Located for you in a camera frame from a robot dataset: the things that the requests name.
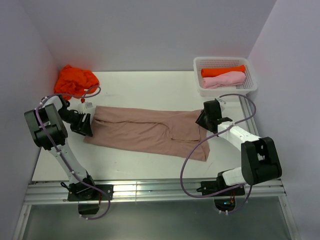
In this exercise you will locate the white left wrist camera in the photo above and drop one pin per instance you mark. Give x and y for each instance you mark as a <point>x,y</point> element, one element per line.
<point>85,107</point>

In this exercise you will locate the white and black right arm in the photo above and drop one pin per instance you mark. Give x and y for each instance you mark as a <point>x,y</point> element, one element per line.
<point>259,158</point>

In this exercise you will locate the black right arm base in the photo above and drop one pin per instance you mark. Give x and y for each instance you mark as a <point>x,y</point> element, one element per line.
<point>226,204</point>

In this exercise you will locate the rolled orange t-shirt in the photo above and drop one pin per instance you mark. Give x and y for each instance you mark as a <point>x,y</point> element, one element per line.
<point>214,72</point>

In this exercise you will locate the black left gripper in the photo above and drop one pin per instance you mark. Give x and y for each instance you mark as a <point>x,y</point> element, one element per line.
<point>83,127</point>

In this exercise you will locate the crumpled orange t-shirt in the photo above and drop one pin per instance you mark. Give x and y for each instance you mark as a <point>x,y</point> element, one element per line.
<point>75,81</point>

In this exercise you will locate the aluminium frame rail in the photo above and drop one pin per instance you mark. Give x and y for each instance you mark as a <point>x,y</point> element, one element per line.
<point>50,193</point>

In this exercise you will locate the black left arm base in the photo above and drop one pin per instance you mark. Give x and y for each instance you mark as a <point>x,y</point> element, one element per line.
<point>89,199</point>

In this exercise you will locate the rolled light pink t-shirt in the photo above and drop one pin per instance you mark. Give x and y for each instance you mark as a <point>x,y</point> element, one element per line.
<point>224,80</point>

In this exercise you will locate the dusty pink t-shirt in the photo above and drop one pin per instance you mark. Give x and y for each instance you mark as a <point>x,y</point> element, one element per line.
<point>172,133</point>

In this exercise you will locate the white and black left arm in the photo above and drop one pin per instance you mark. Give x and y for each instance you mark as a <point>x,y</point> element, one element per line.
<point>46,126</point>

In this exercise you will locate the white perforated plastic basket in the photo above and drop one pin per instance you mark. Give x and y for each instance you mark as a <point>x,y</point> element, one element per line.
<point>249,85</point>

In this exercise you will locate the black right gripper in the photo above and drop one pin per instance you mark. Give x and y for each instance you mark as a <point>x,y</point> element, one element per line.
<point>200,120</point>

